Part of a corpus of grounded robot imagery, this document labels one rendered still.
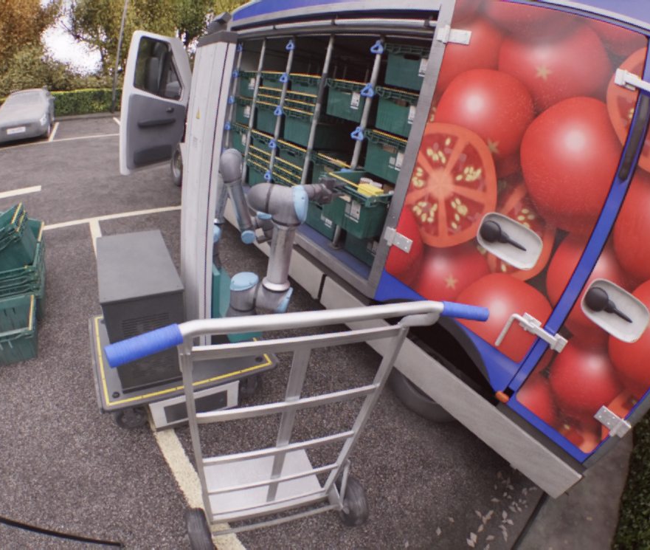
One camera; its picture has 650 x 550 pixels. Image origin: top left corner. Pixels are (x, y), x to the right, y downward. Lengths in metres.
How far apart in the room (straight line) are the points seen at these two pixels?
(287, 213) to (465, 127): 0.85
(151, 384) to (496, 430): 1.66
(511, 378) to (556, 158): 0.95
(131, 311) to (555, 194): 1.66
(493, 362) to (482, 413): 0.30
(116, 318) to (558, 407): 1.84
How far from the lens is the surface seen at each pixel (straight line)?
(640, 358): 1.50
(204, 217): 1.36
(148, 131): 4.44
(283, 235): 1.29
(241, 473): 1.77
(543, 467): 1.86
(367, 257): 2.15
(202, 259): 1.44
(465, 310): 0.82
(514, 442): 1.82
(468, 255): 1.55
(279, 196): 1.24
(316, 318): 0.62
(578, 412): 1.63
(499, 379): 1.67
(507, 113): 1.49
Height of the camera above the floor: 1.60
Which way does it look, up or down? 29 degrees down
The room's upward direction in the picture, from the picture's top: 13 degrees clockwise
